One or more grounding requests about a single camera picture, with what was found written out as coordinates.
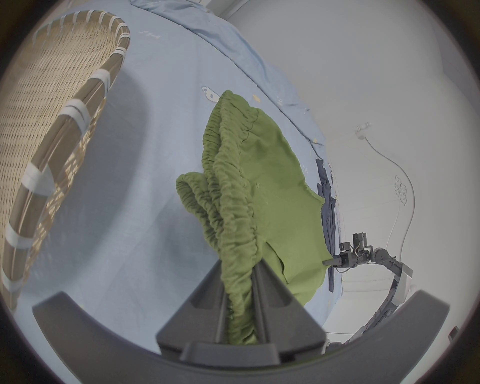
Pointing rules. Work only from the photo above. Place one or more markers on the dark blue garment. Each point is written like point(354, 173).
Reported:
point(327, 210)

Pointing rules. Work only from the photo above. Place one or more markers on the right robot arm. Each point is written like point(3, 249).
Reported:
point(401, 285)

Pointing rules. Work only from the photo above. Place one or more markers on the green shorts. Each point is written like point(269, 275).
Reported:
point(262, 168)

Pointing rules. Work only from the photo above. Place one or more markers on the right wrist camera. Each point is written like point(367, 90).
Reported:
point(345, 246)

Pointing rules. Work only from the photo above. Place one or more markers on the pale blue quilt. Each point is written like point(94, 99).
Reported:
point(232, 41)

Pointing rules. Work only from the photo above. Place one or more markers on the bed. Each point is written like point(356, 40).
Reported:
point(150, 168)

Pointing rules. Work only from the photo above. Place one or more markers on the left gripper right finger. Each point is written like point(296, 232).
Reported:
point(285, 318)

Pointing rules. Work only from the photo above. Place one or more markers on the round woven basket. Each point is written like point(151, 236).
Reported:
point(45, 112)

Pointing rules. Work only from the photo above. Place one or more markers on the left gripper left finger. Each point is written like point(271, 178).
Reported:
point(195, 318)

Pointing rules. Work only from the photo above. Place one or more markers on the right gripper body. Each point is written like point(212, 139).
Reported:
point(347, 260)

